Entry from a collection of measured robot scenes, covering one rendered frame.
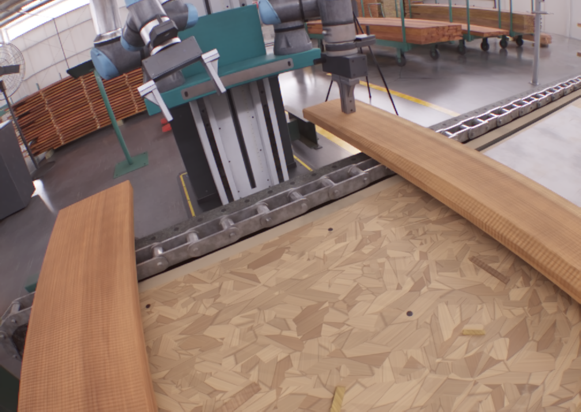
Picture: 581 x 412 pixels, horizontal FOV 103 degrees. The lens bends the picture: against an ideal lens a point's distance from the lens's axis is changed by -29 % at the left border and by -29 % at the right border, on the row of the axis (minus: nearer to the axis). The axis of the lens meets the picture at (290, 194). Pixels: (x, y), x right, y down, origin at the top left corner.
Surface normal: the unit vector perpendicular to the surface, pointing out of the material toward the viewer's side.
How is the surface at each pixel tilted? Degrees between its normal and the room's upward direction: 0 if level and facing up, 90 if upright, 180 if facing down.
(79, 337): 0
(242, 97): 90
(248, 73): 90
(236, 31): 90
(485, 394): 0
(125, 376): 0
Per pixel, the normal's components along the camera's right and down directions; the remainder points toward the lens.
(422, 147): -0.17, -0.82
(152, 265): 0.41, 0.45
